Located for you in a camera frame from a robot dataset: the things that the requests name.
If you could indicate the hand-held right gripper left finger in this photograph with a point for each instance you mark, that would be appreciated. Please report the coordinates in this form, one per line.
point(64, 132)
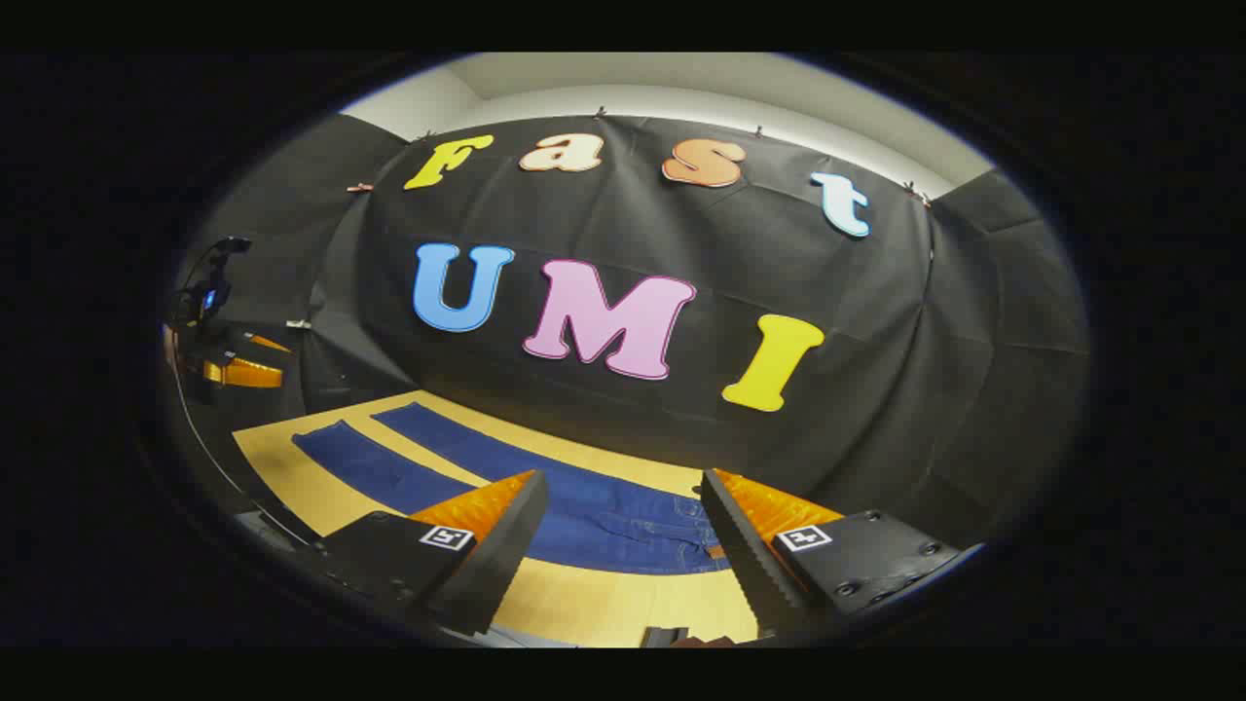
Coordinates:
point(506, 545)

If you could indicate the blue denim jeans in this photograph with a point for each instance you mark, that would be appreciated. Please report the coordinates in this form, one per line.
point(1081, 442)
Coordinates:
point(604, 516)

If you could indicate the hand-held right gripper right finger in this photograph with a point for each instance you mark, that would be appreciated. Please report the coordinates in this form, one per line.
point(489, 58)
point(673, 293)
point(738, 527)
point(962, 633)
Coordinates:
point(750, 555)

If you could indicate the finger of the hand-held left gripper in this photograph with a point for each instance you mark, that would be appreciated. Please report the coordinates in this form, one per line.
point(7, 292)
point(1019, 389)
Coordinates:
point(248, 373)
point(268, 343)

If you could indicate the black backdrop cloth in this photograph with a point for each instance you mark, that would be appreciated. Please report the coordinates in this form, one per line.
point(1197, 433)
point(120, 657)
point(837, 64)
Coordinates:
point(876, 321)

